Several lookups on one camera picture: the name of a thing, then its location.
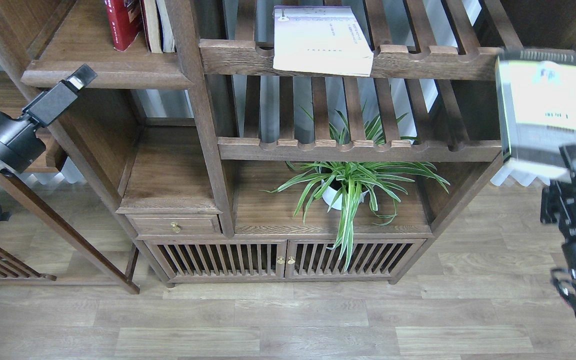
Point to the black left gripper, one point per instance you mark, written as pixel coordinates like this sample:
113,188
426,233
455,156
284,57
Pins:
19,145

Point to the red paperback book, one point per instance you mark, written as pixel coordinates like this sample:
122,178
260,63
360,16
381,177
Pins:
125,20

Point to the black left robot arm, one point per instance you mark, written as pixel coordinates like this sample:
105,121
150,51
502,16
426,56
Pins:
19,144

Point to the wooden side shelf unit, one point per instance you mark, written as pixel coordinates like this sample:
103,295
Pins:
22,193

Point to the white pleated curtain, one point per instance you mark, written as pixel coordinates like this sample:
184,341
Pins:
533,175

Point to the white upright book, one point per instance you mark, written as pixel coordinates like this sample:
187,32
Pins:
167,36

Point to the beige upright book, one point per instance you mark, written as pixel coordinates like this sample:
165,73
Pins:
152,27

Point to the brass drawer knob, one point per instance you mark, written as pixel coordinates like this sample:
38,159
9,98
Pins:
175,227

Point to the dark wooden bookshelf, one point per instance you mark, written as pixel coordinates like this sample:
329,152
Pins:
195,137

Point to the green spider plant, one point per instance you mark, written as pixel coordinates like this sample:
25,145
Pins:
386,176

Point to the white paperback book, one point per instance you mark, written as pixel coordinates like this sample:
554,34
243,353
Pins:
320,39

